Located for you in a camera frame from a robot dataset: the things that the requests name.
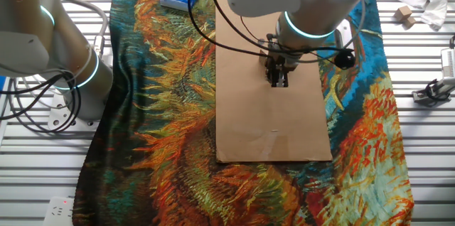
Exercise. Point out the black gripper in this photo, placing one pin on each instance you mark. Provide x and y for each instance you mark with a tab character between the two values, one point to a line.
284	60

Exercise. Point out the brown cardboard sheet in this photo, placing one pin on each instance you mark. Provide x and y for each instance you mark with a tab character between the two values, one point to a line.
266	119

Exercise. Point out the sunflower painting print cloth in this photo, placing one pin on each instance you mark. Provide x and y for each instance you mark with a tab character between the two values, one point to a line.
170	112

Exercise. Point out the tiny wooden cube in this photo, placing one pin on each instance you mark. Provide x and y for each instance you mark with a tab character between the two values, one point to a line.
410	22
402	13

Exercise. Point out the white power strip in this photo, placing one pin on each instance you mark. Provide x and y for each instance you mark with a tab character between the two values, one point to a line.
57	213

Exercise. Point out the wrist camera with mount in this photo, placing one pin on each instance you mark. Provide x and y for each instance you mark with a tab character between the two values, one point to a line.
343	34

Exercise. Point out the metal camera bracket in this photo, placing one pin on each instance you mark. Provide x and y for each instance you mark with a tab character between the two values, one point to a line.
421	97

